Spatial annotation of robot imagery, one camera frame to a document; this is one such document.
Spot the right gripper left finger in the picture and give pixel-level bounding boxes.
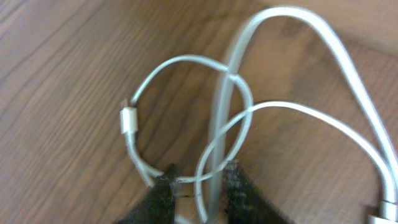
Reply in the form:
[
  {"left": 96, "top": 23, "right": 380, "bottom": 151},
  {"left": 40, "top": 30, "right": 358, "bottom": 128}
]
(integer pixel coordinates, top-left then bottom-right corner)
[{"left": 115, "top": 164, "right": 178, "bottom": 224}]

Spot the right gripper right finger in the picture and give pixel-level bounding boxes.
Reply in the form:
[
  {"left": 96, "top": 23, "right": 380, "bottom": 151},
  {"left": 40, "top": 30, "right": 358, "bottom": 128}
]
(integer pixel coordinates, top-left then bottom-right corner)
[{"left": 223, "top": 161, "right": 294, "bottom": 224}]

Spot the white USB cable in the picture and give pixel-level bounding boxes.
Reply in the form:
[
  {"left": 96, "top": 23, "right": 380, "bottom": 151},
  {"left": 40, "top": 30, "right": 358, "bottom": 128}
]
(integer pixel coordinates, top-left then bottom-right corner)
[{"left": 119, "top": 4, "right": 398, "bottom": 224}]

